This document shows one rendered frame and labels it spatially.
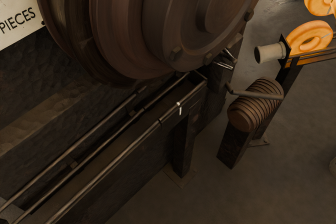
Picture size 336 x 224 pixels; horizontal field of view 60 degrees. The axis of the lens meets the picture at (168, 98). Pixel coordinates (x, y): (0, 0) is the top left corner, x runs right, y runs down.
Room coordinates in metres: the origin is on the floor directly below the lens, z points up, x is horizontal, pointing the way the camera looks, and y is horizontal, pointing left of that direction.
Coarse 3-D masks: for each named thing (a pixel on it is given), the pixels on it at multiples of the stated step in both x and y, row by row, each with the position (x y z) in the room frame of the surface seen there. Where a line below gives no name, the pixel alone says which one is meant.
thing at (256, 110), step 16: (256, 80) 0.70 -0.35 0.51; (272, 80) 0.68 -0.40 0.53; (240, 96) 0.63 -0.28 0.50; (240, 112) 0.54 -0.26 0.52; (256, 112) 0.54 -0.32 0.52; (240, 128) 0.52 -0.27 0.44; (256, 128) 0.57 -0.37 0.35; (224, 144) 0.58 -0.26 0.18; (240, 144) 0.53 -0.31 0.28; (224, 160) 0.56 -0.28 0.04
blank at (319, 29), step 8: (304, 24) 0.72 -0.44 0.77; (312, 24) 0.71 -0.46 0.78; (320, 24) 0.71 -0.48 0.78; (296, 32) 0.70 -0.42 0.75; (304, 32) 0.69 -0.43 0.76; (312, 32) 0.70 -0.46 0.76; (320, 32) 0.70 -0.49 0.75; (328, 32) 0.71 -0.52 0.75; (288, 40) 0.70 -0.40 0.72; (296, 40) 0.69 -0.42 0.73; (304, 40) 0.70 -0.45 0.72; (312, 40) 0.73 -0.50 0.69; (320, 40) 0.71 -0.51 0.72; (328, 40) 0.71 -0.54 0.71; (296, 48) 0.69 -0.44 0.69; (304, 48) 0.71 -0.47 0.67; (312, 48) 0.70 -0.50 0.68; (320, 48) 0.71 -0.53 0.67
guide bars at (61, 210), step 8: (192, 88) 0.51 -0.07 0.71; (184, 96) 0.48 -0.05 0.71; (176, 104) 0.45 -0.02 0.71; (168, 112) 0.43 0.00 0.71; (160, 120) 0.40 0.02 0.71; (152, 128) 0.38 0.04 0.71; (144, 136) 0.36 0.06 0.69; (120, 152) 0.31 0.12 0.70; (112, 160) 0.29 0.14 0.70; (104, 168) 0.27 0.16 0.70; (96, 176) 0.25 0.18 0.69; (88, 184) 0.23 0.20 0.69; (80, 192) 0.21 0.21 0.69; (72, 200) 0.19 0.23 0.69; (64, 208) 0.17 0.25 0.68; (56, 216) 0.16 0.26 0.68
